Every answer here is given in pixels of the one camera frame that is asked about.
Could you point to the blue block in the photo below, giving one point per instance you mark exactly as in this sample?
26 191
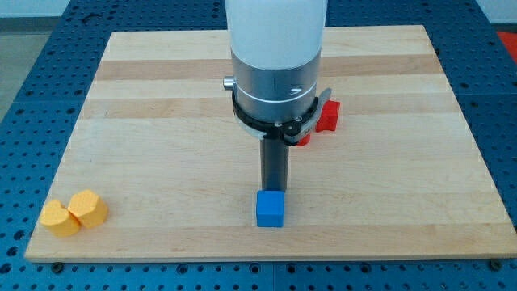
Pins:
270 208

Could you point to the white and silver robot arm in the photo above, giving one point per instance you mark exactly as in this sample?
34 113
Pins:
276 46

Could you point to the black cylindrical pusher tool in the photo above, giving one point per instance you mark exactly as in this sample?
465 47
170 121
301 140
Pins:
274 164

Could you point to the red round block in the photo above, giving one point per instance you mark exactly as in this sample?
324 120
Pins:
304 141

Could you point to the red star block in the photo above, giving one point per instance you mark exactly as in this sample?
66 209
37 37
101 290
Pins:
328 120

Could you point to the wooden board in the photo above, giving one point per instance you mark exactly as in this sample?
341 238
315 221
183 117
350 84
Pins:
401 177

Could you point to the yellow pentagon block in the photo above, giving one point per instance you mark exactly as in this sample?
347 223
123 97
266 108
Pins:
89 208

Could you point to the yellow heart block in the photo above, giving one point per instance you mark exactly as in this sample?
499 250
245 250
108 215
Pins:
58 220

